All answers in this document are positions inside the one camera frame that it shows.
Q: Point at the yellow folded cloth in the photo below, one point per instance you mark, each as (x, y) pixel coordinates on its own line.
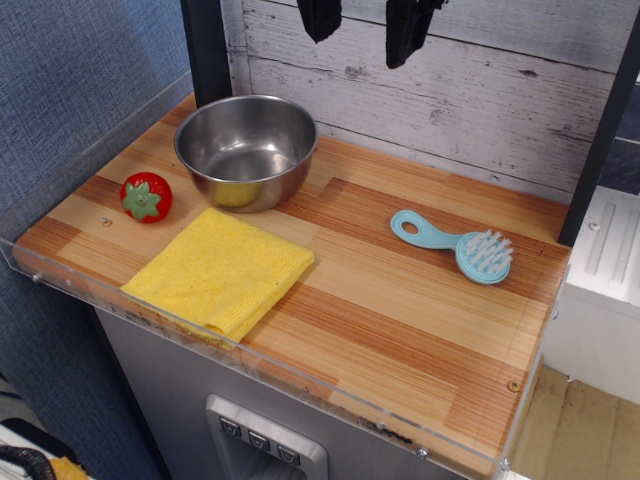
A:
(220, 274)

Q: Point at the black left vertical post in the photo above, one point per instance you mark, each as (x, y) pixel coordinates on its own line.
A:
(207, 50)

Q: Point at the black right vertical post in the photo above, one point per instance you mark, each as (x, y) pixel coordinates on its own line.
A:
(609, 123)

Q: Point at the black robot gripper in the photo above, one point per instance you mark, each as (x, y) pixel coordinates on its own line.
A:
(407, 24)

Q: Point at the white side cabinet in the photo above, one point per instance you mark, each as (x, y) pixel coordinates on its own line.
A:
(593, 335)

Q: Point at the clear acrylic table guard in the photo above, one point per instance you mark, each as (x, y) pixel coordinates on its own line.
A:
(378, 332)

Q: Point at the red toy tomato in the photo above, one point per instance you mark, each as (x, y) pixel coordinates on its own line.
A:
(146, 197)

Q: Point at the black vertical post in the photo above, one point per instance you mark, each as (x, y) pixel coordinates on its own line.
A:
(207, 50)
(609, 123)

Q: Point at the stainless steel bowl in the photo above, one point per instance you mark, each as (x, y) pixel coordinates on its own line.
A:
(247, 153)

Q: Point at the light blue scrub brush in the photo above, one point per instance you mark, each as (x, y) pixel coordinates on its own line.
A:
(483, 257)

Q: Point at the grey cabinet with dispenser panel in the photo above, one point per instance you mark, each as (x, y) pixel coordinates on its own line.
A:
(211, 419)

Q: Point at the yellow object bottom left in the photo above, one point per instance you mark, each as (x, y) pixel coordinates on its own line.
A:
(65, 469)

